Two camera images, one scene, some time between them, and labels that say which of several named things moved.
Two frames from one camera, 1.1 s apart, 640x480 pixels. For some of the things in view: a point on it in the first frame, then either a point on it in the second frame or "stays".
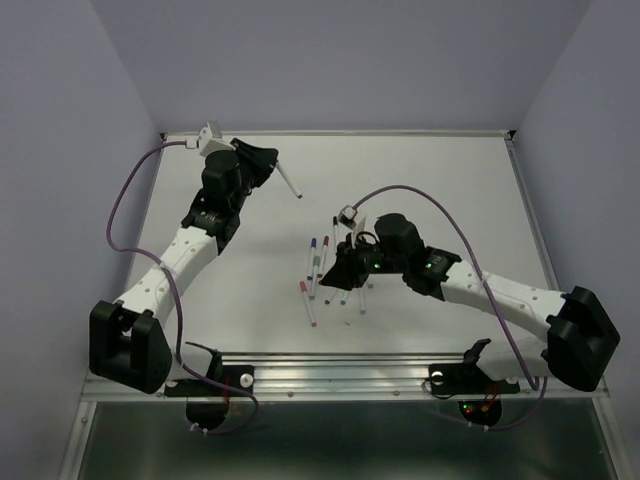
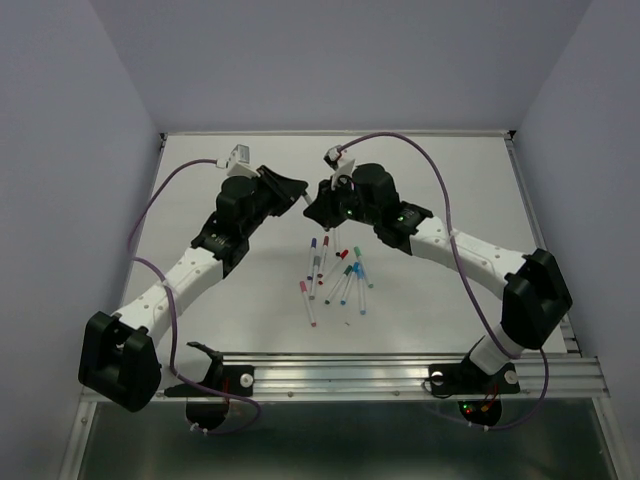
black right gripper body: x=360 y=260 to x=339 y=204
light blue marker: x=362 y=302 stays
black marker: x=335 y=232 stays
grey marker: x=316 y=262 stays
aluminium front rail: x=339 y=377 stays
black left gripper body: x=253 y=170 to x=271 y=198
